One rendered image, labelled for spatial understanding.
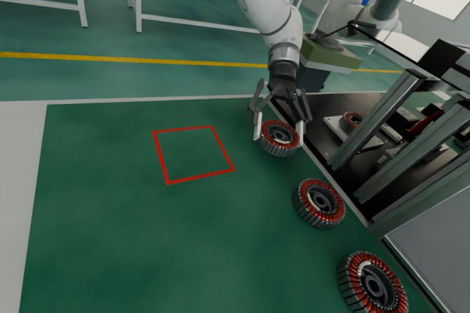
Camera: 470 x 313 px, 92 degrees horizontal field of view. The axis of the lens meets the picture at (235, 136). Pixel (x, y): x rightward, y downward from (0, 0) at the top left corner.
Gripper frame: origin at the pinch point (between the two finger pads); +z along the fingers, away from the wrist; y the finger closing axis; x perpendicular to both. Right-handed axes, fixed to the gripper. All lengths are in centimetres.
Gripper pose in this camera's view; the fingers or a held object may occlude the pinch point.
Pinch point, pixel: (278, 135)
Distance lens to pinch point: 60.3
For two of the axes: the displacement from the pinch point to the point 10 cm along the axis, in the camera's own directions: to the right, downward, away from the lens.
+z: -1.2, 9.5, -3.0
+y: -9.7, -1.8, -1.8
